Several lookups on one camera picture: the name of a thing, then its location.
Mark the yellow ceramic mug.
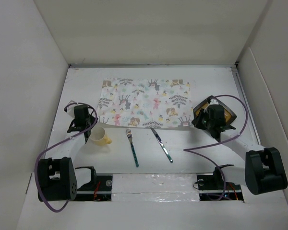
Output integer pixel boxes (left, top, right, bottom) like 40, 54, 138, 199
90, 126, 112, 146

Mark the square black yellow plate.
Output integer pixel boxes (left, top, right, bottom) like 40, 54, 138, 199
193, 95, 237, 125

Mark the fork with teal handle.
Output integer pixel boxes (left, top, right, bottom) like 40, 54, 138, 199
126, 128, 139, 167

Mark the floral patterned cloth placemat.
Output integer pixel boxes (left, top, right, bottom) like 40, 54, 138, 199
97, 78, 193, 128

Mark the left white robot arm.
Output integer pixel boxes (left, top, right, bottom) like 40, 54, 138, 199
36, 103, 98, 202

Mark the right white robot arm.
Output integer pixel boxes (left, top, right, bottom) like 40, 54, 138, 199
192, 104, 288, 195

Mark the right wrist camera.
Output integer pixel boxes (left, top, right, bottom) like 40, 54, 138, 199
207, 98, 219, 106

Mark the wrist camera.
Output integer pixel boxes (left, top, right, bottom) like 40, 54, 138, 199
207, 98, 219, 106
63, 101, 79, 118

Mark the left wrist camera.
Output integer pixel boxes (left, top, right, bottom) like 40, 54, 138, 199
63, 101, 79, 118

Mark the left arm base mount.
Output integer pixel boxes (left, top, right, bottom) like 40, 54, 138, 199
74, 166, 113, 202

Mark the knife with teal handle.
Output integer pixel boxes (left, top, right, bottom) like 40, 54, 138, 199
151, 128, 173, 163

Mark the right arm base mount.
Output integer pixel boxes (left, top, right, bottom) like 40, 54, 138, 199
193, 167, 244, 201

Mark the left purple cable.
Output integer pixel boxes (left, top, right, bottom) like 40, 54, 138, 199
35, 102, 99, 213

